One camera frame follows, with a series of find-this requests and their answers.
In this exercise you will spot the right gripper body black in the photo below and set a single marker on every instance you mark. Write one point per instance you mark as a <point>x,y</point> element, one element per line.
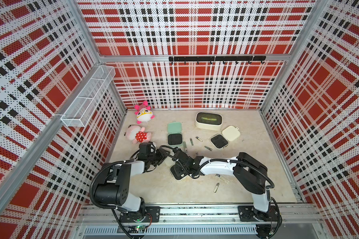
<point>178,171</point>

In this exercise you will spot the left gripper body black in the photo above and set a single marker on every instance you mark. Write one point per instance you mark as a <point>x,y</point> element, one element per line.
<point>156,158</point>

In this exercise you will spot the cream case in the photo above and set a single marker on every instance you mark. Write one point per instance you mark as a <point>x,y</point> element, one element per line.
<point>176,171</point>
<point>222,140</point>

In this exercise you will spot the small clipper front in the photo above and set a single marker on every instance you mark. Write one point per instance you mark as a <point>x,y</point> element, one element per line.
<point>216,188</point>

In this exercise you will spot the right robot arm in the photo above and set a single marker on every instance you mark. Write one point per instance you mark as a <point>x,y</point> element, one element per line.
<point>251,173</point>

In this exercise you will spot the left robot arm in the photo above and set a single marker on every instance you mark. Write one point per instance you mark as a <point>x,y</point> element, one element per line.
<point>109,188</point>

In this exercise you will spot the large green nail clipper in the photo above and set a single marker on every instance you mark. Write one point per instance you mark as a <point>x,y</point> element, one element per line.
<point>185,146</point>

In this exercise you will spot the green nail clipper case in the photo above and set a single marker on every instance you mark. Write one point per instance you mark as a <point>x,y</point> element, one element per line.
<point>175,137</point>

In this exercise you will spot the large clipper near front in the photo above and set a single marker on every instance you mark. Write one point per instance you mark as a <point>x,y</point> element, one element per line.
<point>222,178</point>

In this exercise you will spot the pink doll red dress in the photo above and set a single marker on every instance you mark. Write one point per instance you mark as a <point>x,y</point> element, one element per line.
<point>137,134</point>

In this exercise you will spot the pink owl plush toy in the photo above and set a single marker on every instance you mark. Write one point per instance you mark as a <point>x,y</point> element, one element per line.
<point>143,112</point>

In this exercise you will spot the cream tissue box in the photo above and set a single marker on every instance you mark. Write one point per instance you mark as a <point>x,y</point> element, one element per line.
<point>209,121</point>

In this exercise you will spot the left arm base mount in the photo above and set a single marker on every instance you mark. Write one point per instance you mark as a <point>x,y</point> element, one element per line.
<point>145,215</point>

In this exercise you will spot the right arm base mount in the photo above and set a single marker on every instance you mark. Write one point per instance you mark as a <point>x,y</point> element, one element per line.
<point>258,213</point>

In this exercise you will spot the white wire mesh basket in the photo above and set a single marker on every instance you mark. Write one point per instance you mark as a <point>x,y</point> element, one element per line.
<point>81,110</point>

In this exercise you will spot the black wall hook rail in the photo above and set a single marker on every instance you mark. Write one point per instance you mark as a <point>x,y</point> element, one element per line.
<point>248,59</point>

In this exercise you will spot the aluminium front rail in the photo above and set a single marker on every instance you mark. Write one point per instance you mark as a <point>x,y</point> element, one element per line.
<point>175,221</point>

